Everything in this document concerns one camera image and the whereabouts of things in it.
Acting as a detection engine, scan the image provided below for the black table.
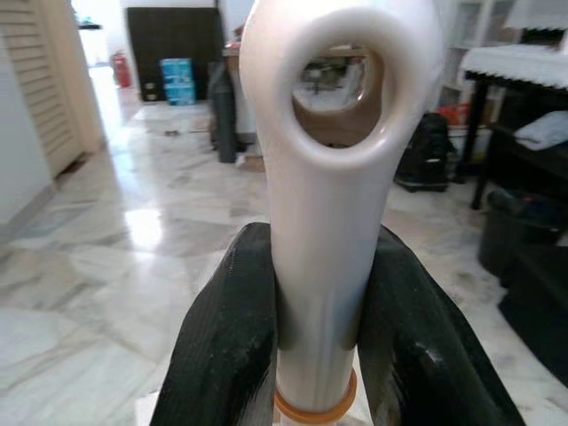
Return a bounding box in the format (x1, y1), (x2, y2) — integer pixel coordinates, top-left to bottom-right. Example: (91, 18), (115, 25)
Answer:
(462, 70), (568, 210)

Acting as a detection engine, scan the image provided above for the white glass-door cabinet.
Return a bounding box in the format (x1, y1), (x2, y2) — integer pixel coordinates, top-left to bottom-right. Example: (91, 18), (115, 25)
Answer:
(442, 0), (521, 90)

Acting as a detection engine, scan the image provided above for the white folded towel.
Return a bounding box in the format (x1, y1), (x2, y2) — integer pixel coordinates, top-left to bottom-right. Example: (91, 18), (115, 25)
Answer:
(513, 110), (568, 153)

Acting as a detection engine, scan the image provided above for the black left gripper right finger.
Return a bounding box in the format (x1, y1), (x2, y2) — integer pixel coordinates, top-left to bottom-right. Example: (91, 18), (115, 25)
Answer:
(354, 226), (527, 426)

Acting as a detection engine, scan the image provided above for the black rolled mat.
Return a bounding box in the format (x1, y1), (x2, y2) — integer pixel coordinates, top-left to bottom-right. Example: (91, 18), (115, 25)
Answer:
(207, 59), (240, 163)

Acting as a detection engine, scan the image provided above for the red box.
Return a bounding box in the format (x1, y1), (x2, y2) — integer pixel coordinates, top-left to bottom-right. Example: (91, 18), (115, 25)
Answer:
(436, 103), (473, 129)

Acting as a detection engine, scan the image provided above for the white lace tablecloth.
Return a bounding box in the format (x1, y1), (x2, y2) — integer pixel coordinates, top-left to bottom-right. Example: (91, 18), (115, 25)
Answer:
(460, 43), (568, 95)

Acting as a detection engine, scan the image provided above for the dark brown cabinet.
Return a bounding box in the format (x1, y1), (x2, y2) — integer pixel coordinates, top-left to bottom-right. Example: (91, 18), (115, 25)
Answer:
(125, 6), (225, 104)

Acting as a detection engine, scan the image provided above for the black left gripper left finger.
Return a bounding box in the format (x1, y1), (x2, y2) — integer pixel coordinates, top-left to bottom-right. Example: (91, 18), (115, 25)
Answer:
(150, 222), (285, 426)

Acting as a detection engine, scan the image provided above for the beige louvered door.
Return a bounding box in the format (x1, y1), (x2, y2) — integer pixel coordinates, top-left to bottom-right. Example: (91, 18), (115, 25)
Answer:
(0, 0), (108, 179)

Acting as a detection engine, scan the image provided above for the black bag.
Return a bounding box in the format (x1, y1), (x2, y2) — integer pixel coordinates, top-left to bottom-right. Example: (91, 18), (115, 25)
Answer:
(394, 112), (459, 194)

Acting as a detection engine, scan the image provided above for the black waste bin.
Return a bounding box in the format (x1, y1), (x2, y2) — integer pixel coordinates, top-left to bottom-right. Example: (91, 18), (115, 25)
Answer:
(477, 187), (565, 286)

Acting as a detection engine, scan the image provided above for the red fire extinguisher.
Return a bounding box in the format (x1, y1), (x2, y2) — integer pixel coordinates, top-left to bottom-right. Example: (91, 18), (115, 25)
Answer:
(112, 50), (134, 91)

